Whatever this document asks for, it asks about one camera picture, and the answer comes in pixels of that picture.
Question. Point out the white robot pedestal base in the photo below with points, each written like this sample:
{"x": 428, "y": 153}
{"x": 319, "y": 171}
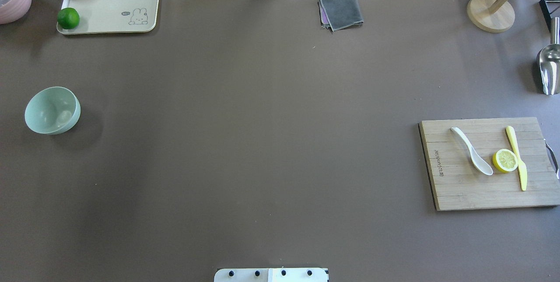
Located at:
{"x": 303, "y": 274}

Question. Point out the white ceramic spoon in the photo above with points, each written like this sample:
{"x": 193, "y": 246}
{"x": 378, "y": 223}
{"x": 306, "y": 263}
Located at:
{"x": 478, "y": 162}

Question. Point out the steel scoop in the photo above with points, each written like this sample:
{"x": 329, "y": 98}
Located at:
{"x": 549, "y": 61}

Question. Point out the yellow plastic knife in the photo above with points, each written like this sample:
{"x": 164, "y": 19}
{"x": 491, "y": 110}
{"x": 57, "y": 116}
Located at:
{"x": 522, "y": 168}

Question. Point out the wooden mug tree stand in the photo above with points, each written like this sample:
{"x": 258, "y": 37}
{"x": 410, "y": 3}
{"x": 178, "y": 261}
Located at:
{"x": 495, "y": 16}

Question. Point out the purple cloth under grey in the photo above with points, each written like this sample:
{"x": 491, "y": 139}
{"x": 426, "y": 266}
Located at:
{"x": 323, "y": 17}

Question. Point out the cream rabbit tray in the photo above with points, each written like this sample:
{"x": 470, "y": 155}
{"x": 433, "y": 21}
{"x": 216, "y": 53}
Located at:
{"x": 112, "y": 16}

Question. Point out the green lime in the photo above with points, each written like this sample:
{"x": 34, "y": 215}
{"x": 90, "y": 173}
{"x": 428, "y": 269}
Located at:
{"x": 68, "y": 18}

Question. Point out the grey folded cloth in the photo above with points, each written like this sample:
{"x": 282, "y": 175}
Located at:
{"x": 342, "y": 14}

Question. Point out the bamboo cutting board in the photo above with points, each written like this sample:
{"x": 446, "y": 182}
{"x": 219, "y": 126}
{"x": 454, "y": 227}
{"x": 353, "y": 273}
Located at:
{"x": 456, "y": 183}

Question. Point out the mint green bowl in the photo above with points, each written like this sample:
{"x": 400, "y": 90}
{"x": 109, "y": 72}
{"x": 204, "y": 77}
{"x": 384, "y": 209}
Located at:
{"x": 52, "y": 111}

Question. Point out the lemon half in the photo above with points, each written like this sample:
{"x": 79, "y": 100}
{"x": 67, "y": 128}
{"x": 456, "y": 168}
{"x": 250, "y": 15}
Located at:
{"x": 505, "y": 160}

